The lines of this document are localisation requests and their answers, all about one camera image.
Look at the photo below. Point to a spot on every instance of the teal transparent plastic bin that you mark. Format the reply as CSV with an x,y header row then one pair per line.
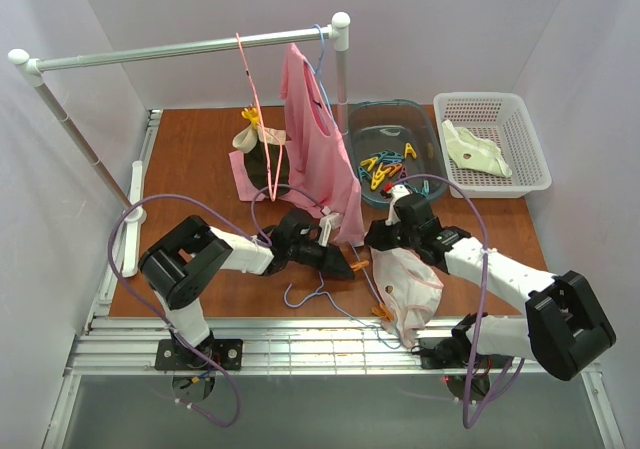
x,y
389,125

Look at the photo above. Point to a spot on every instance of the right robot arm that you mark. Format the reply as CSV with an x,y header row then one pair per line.
x,y
563,326

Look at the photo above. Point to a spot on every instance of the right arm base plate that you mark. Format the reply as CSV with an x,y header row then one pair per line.
x,y
441,353

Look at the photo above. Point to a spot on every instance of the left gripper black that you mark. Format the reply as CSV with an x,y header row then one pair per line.
x,y
324,255

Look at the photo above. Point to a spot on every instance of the pink garment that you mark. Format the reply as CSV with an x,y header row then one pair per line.
x,y
318,161

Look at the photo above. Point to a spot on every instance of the magenta clothespin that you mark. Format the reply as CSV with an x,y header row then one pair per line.
x,y
403,173

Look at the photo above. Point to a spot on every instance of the white pink-trimmed underwear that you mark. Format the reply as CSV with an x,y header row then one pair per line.
x,y
409,289

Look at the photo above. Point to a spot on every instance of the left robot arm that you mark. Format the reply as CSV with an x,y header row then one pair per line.
x,y
180,266

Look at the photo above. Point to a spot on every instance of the clothes rack with white feet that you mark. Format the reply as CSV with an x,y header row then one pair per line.
x,y
32,70

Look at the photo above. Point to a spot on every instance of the yellow clothespin on hanger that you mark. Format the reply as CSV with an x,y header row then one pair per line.
x,y
252,114

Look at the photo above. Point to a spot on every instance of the blue hanger with pink garment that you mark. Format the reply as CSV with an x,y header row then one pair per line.
x,y
340,115

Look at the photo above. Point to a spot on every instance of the orange clothespin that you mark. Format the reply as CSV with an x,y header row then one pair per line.
x,y
359,265
392,169
383,312

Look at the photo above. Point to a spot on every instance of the white plastic basket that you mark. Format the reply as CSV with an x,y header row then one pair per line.
x,y
504,119

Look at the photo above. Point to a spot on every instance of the pink wire hanger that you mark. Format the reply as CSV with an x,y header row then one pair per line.
x,y
272,176

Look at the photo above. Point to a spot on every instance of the blue wire hanger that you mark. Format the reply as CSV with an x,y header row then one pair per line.
x,y
312,294

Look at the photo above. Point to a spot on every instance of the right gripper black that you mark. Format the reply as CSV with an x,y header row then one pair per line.
x,y
392,234

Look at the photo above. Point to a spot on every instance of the yellow clothespin centre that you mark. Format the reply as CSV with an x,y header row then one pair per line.
x,y
378,176

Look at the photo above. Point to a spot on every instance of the dark green beige underwear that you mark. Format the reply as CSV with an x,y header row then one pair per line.
x,y
260,164

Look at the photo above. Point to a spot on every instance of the light blue clothespin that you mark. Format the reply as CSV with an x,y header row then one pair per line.
x,y
389,157

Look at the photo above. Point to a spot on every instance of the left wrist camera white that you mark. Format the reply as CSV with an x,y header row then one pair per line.
x,y
327,223

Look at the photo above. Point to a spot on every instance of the aluminium rail frame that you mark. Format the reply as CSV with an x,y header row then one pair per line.
x,y
294,347

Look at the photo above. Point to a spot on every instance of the cream underwear in basket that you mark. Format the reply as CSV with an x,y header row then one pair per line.
x,y
473,153

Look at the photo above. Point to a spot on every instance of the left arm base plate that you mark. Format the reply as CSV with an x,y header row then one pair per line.
x,y
172,355

